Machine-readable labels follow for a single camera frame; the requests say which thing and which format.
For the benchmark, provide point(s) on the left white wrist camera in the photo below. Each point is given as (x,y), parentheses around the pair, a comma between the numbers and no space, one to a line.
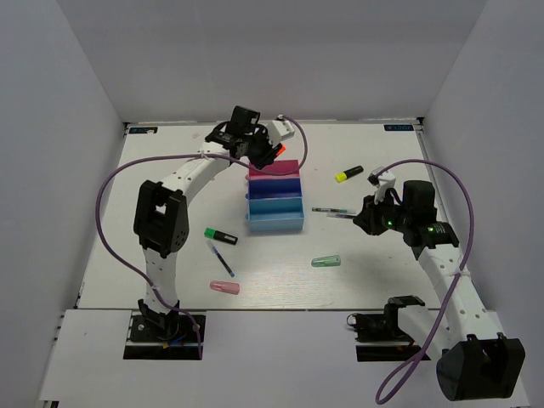
(279,130)

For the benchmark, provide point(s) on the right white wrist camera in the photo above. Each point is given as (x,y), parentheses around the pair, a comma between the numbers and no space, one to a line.
(382,180)

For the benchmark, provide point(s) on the red container bin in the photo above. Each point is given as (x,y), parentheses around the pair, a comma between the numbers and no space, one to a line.
(279,169)

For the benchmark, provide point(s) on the purple pen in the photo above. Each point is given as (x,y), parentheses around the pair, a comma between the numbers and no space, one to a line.
(340,215)

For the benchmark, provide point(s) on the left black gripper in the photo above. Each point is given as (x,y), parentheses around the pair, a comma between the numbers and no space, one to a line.
(269,153)

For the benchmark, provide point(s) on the green patterned pen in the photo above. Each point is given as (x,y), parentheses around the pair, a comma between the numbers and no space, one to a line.
(332,210)

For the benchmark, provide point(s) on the blue table label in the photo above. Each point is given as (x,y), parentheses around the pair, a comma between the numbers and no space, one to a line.
(142,130)
(398,127)

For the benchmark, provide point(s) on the blue pen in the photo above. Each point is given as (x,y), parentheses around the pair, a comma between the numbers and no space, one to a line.
(221,259)

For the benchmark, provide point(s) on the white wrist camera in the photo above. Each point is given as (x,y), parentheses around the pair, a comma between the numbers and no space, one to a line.
(279,130)
(382,180)

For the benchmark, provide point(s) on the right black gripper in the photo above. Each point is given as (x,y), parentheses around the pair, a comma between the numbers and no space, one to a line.
(367,218)

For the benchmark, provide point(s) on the right blue table label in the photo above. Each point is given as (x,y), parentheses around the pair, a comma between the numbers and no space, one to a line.
(398,127)

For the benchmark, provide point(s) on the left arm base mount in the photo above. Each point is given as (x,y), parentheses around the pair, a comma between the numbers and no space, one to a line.
(146,341)

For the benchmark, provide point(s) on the dark blue container bin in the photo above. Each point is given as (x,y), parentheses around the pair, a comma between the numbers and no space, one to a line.
(273,188)

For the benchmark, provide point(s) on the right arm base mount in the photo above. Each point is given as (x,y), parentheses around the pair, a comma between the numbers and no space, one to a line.
(375,341)

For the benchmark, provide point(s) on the yellow highlighter marker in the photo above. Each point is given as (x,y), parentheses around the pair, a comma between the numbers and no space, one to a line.
(348,174)

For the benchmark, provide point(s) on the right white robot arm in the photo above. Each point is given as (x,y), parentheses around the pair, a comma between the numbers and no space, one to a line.
(475,360)

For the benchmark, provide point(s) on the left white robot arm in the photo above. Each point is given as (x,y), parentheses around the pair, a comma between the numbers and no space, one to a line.
(161,219)

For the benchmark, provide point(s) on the green highlighter marker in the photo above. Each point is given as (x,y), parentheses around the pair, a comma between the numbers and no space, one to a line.
(217,235)

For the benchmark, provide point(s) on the left blue table label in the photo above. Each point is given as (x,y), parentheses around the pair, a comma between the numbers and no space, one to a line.
(142,130)

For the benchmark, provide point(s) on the light blue container bin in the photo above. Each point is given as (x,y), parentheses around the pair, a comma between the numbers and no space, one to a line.
(275,215)

